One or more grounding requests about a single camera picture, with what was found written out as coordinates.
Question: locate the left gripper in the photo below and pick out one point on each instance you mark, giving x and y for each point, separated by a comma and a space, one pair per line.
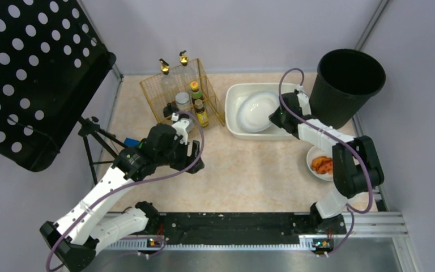
187, 157

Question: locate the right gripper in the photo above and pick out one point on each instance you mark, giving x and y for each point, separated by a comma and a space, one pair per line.
277, 117

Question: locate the white plate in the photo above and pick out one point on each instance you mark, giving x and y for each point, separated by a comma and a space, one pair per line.
253, 114

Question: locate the small yellow spice jar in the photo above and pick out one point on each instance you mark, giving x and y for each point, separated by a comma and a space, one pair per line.
201, 113

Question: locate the black lid glass jar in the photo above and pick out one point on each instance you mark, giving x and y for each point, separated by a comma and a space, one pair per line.
169, 110

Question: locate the sauce bottle yellow cap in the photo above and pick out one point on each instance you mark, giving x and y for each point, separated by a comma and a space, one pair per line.
196, 92

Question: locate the white bowl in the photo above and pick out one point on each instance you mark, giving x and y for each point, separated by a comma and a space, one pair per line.
313, 153

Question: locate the oil bottle with dark liquid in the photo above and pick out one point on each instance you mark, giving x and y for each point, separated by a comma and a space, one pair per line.
168, 82

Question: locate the clear oil bottle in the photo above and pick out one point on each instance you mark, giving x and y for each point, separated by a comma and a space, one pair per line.
188, 74

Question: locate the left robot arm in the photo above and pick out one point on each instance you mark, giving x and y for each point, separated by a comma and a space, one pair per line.
79, 236

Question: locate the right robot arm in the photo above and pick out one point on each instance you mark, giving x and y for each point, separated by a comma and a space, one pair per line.
356, 167

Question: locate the white rectangular basin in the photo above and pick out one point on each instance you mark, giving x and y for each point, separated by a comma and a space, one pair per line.
235, 96

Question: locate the orange shrimp in bowl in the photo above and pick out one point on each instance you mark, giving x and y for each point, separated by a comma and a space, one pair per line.
322, 165

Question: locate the colourful toy block stack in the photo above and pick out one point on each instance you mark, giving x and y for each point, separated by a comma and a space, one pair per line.
129, 142

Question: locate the black trash bin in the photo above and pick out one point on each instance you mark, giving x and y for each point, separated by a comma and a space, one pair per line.
346, 79

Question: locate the black perforated panel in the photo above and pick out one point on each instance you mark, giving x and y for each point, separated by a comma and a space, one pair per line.
52, 62

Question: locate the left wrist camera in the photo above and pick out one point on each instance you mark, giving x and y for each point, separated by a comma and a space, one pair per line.
183, 125

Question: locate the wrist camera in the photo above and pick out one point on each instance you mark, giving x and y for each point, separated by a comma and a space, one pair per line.
183, 125
303, 100

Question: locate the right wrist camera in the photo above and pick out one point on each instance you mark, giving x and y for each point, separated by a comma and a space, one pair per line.
303, 100

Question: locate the gold wire rack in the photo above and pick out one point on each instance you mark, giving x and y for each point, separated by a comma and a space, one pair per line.
155, 97

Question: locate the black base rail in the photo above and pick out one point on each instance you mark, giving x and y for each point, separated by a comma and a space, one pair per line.
243, 228

